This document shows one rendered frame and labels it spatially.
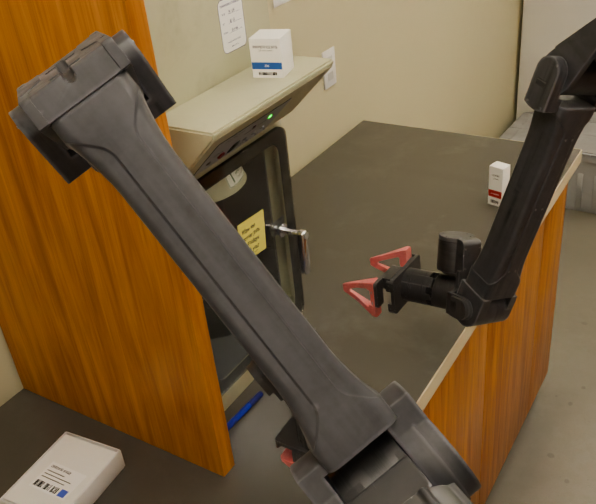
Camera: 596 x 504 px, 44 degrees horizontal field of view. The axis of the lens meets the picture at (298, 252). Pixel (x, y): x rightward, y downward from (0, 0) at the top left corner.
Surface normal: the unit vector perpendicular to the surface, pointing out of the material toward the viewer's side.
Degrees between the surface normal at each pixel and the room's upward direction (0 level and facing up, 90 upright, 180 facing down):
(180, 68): 90
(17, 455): 0
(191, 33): 90
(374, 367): 0
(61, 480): 0
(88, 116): 60
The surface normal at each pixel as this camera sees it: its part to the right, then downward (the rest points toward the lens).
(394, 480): -0.44, -0.66
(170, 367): -0.52, 0.49
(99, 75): 0.13, 0.01
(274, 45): -0.31, 0.52
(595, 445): -0.09, -0.85
